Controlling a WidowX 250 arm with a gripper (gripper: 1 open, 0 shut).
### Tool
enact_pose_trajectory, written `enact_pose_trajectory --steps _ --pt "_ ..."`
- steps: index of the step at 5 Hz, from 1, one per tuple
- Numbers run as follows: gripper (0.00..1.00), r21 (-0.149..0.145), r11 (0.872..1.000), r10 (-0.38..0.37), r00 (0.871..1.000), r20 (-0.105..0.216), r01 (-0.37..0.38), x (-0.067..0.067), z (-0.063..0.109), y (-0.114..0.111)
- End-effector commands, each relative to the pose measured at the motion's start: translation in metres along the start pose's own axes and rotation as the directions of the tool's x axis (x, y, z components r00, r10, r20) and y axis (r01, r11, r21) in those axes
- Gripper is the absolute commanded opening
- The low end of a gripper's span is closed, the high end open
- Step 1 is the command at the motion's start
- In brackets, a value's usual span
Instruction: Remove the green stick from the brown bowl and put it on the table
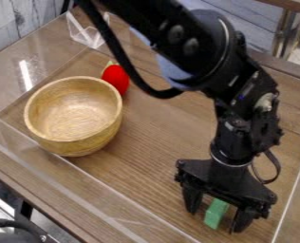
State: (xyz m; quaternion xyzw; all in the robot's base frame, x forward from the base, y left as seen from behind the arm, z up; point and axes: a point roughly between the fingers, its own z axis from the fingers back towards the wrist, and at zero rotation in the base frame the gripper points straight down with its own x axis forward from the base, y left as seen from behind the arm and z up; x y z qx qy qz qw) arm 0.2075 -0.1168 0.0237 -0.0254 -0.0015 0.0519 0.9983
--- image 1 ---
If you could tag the metal table leg background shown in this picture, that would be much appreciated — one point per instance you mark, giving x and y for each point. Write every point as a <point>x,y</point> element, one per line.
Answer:
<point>287,37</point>

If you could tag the brown wooden bowl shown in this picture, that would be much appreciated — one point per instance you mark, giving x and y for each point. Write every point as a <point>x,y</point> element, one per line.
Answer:
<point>73,115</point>

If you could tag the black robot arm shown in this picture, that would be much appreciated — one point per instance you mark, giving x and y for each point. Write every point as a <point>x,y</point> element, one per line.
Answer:
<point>204,58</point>

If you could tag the green rectangular stick block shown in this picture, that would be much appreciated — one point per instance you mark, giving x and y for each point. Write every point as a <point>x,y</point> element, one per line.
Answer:
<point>216,212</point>

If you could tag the clear acrylic corner bracket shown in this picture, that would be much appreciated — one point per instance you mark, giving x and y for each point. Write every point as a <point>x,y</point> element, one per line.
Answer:
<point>86,36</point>

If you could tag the black table frame leg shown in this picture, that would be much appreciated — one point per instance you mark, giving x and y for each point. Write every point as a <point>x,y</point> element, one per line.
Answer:
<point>22,215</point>

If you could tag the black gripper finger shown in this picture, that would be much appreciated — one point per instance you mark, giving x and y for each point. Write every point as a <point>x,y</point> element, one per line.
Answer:
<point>243,220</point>
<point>193,195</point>

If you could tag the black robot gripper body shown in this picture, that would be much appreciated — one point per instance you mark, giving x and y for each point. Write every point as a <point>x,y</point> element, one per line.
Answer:
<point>228,183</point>

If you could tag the red toy strawberry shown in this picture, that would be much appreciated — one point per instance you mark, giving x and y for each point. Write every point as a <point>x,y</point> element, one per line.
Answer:
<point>117,77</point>

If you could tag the clear acrylic front barrier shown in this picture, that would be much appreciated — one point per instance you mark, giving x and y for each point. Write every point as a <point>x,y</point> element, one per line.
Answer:
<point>96,213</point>

